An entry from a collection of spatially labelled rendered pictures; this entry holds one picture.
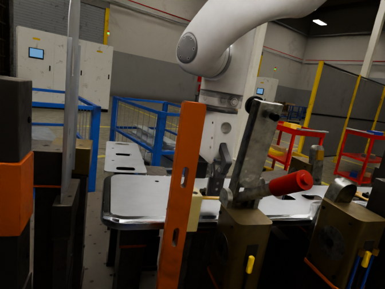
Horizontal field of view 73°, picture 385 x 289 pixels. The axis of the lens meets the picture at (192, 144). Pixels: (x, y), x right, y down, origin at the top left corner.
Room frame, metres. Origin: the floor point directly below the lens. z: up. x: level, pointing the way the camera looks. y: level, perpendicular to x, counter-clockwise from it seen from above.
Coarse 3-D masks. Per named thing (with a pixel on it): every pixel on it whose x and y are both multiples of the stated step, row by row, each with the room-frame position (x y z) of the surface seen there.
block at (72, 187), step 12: (72, 180) 0.49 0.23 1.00; (72, 192) 0.43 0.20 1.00; (60, 204) 0.39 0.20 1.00; (72, 204) 0.40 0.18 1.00; (60, 216) 0.38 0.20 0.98; (72, 216) 0.40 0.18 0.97; (60, 228) 0.38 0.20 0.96; (72, 228) 0.41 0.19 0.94; (60, 240) 0.39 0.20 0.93; (72, 240) 0.46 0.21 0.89; (60, 252) 0.39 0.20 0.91; (72, 252) 0.44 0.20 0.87; (60, 264) 0.39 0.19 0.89; (72, 264) 0.48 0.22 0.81; (60, 276) 0.39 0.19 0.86; (60, 288) 0.39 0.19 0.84
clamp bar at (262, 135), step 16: (256, 96) 0.38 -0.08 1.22; (256, 112) 0.35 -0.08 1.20; (272, 112) 0.34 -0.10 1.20; (256, 128) 0.35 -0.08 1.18; (272, 128) 0.36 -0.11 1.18; (256, 144) 0.35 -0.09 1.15; (240, 160) 0.36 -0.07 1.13; (256, 160) 0.36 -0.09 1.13; (240, 176) 0.36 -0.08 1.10; (256, 176) 0.37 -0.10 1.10
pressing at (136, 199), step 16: (112, 176) 0.54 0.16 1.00; (128, 176) 0.55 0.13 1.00; (144, 176) 0.57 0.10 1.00; (160, 176) 0.59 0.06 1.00; (112, 192) 0.46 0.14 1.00; (128, 192) 0.47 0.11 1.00; (144, 192) 0.48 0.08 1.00; (160, 192) 0.49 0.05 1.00; (304, 192) 0.63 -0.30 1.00; (320, 192) 0.65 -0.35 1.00; (112, 208) 0.40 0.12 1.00; (128, 208) 0.41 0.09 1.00; (144, 208) 0.42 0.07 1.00; (160, 208) 0.43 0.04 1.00; (208, 208) 0.46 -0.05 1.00; (272, 208) 0.50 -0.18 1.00; (288, 208) 0.51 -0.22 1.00; (304, 208) 0.53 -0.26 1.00; (112, 224) 0.36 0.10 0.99; (128, 224) 0.36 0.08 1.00; (144, 224) 0.37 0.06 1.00; (160, 224) 0.38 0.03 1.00; (208, 224) 0.41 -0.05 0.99; (272, 224) 0.45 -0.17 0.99; (288, 224) 0.46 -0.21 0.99; (304, 224) 0.47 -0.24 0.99
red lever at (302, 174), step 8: (288, 176) 0.28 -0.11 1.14; (296, 176) 0.26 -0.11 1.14; (304, 176) 0.26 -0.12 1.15; (264, 184) 0.32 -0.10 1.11; (272, 184) 0.30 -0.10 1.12; (280, 184) 0.28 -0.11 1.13; (288, 184) 0.27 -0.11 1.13; (296, 184) 0.26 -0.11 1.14; (304, 184) 0.26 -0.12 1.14; (312, 184) 0.27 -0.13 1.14; (240, 192) 0.37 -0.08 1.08; (248, 192) 0.35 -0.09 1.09; (256, 192) 0.33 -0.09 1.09; (264, 192) 0.31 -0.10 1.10; (272, 192) 0.30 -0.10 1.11; (280, 192) 0.29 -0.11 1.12; (288, 192) 0.28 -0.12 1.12; (296, 192) 0.27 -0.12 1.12; (240, 200) 0.36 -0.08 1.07; (248, 200) 0.36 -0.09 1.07
